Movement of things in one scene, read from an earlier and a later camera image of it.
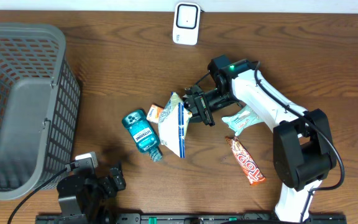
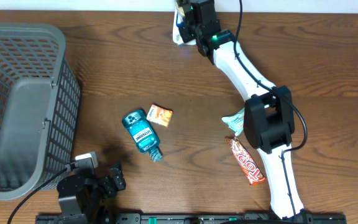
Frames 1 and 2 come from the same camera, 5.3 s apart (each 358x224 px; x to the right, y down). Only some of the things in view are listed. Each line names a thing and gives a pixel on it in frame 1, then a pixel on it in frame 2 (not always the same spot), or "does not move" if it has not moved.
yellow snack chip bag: [173, 122] -> [180, 9]
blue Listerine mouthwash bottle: [145, 136] does not move
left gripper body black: [94, 191] does not move
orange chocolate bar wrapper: [249, 168] does not move
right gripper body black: [211, 100] -> [191, 31]
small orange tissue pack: [154, 112] does not move
